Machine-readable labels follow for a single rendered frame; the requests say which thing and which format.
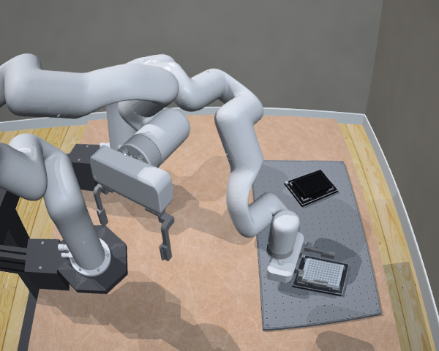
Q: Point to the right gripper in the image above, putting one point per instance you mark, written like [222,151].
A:
[136,180]

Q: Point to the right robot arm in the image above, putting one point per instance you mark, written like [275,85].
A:
[32,92]

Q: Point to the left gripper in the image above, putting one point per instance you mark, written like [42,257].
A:
[282,270]

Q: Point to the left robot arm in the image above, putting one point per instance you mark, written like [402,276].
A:
[234,122]

